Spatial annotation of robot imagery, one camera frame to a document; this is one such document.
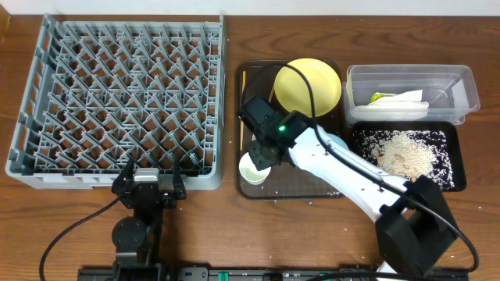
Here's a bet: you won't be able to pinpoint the clear plastic waste bin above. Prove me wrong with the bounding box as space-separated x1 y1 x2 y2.
343 64 480 125

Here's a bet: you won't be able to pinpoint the white cup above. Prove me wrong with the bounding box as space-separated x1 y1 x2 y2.
238 153 271 185

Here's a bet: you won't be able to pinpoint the right wooden chopstick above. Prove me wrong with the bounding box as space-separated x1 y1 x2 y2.
268 86 275 103

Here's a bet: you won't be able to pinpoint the white napkin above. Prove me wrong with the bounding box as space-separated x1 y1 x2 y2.
352 90 429 121

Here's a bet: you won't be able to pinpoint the wooden chopstick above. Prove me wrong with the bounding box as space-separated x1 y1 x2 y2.
268 86 275 103
240 71 247 151

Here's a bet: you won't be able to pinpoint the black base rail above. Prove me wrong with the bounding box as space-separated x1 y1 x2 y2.
77 266 470 281

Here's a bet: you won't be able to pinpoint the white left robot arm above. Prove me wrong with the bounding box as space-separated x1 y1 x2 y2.
110 158 187 281

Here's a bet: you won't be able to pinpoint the light blue bowl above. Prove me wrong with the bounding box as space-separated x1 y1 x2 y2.
327 133 349 150

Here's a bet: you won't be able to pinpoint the left wooden chopstick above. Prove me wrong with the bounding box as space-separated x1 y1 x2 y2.
240 71 247 151

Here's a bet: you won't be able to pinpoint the yellow plate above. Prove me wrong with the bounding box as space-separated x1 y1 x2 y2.
273 58 341 117

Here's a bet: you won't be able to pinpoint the grey plastic dish rack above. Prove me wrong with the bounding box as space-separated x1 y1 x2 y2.
5 15 227 190

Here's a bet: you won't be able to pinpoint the yellow green wrapper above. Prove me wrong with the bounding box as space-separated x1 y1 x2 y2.
370 92 395 103

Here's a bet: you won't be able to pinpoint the dark brown serving tray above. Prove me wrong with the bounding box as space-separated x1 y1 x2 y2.
235 59 350 200

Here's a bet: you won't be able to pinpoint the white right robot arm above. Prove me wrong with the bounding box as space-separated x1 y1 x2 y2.
240 97 458 277

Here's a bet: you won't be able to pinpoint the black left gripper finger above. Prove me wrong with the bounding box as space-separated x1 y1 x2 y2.
173 158 183 188
118 158 134 184

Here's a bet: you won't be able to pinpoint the black food waste tray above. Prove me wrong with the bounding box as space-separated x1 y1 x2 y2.
350 121 467 192

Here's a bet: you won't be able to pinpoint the rice and peanut pile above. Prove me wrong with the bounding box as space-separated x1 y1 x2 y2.
352 130 456 191

